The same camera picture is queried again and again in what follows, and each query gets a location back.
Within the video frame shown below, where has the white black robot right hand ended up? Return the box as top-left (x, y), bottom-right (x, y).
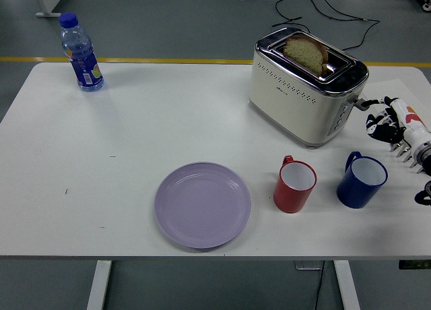
top-left (361, 96), bottom-right (431, 146)

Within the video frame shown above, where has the cream and chrome toaster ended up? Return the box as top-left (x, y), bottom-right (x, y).
top-left (248, 26), bottom-right (371, 150)

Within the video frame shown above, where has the seeded bread slice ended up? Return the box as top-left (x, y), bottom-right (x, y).
top-left (282, 34), bottom-right (329, 77)

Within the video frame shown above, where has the purple round plate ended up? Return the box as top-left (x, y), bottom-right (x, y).
top-left (154, 161), bottom-right (252, 250)

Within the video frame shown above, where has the silver metal toast rack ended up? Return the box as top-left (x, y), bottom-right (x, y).
top-left (397, 144), bottom-right (426, 173)

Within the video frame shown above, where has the blue mug white inside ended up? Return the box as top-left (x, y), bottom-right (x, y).
top-left (336, 150), bottom-right (389, 209)

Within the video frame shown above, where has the red mug white inside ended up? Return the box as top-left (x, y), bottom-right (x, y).
top-left (273, 154), bottom-right (318, 214)

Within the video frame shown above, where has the grey box under table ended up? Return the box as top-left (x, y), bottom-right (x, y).
top-left (294, 259), bottom-right (325, 270)

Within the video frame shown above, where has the white table leg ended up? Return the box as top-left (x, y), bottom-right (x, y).
top-left (86, 259), bottom-right (112, 310)
top-left (333, 259), bottom-right (362, 310)

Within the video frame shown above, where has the clear water bottle blue label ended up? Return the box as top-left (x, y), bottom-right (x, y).
top-left (59, 12), bottom-right (105, 94)

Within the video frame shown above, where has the white background desk leg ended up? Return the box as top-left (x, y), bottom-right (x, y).
top-left (30, 0), bottom-right (62, 18)

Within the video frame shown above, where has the long black floor cable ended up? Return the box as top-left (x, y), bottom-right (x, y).
top-left (298, 0), bottom-right (382, 51)

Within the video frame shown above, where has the black floor cable with plug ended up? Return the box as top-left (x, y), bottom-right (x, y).
top-left (271, 0), bottom-right (312, 33)

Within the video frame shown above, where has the black cable under table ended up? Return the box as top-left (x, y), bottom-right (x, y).
top-left (314, 261), bottom-right (325, 310)

